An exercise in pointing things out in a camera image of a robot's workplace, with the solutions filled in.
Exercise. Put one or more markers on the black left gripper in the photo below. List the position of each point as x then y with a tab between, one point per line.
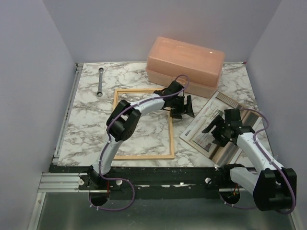
177	114

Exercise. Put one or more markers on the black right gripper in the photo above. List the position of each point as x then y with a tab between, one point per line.
219	121

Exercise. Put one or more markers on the photo print with window scene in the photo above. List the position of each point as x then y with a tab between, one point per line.
209	133

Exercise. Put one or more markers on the light wooden picture frame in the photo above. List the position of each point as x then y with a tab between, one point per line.
153	139

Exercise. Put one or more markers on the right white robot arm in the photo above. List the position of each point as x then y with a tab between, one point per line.
273	187

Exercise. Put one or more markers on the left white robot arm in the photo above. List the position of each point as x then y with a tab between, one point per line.
124	119

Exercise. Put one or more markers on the translucent orange plastic box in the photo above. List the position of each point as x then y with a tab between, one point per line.
169	58

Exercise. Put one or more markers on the silver ratchet wrench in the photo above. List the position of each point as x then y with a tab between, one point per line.
99	92

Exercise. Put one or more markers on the black table edge rail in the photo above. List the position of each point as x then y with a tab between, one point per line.
124	183

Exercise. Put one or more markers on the aluminium side rail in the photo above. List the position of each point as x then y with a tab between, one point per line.
79	68

